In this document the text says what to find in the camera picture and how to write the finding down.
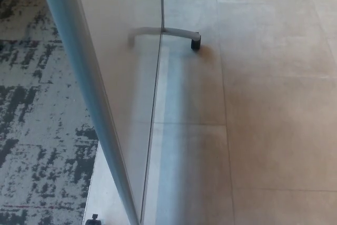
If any white mobile whiteboard with stand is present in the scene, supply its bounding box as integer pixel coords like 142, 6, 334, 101
36, 0, 202, 225

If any grey patterned carpet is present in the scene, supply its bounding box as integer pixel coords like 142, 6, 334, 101
0, 0, 100, 225

